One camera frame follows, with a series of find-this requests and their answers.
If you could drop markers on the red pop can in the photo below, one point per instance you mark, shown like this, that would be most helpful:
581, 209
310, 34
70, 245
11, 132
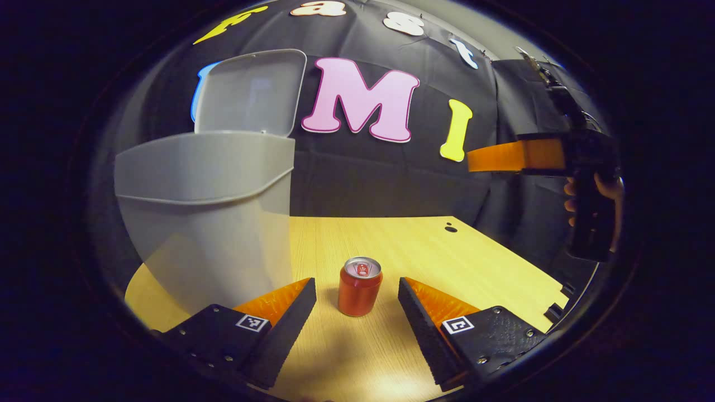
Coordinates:
360, 290

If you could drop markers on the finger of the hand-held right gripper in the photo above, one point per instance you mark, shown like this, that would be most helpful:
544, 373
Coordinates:
503, 157

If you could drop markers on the wooden desktop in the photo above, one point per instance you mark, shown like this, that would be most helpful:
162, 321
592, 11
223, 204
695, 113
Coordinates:
391, 245

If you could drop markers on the white desktop garbage bin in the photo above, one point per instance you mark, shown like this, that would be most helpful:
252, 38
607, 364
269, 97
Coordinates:
206, 223

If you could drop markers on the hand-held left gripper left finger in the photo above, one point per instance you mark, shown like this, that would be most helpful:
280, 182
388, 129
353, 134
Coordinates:
287, 329

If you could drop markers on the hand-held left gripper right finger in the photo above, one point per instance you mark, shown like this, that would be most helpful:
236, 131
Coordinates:
427, 335

